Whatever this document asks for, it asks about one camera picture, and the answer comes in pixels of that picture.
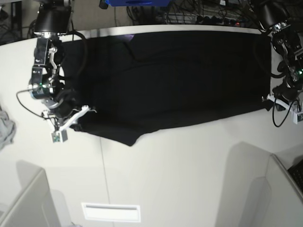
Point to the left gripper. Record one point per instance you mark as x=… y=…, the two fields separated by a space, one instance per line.
x=285 y=92

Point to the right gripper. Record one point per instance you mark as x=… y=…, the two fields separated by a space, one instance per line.
x=63 y=111

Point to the black T-shirt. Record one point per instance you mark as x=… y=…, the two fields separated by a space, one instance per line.
x=147 y=82

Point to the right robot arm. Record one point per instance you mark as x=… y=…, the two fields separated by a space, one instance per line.
x=58 y=93

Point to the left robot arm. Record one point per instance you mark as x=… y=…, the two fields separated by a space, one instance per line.
x=273 y=17

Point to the black keyboard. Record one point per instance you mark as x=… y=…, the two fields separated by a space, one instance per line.
x=296 y=172

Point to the grey crumpled cloth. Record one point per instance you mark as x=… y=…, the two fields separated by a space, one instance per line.
x=7 y=129

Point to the white label plate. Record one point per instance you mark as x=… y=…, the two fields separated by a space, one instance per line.
x=112 y=212

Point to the right beige divider panel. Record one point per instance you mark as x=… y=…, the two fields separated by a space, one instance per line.
x=276 y=200

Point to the beige divider panel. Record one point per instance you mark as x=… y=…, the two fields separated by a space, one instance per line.
x=276 y=200
x=33 y=206

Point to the black power strip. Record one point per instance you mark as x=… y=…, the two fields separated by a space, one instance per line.
x=217 y=21

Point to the left beige divider panel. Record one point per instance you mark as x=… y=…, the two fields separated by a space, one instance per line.
x=33 y=206

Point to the blue box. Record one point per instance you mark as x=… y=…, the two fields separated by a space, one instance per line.
x=125 y=3

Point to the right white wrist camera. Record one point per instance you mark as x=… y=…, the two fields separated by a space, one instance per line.
x=59 y=136

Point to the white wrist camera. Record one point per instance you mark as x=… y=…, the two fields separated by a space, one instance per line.
x=59 y=136
x=297 y=116

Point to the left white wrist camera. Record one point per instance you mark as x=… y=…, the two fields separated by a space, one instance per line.
x=297 y=116

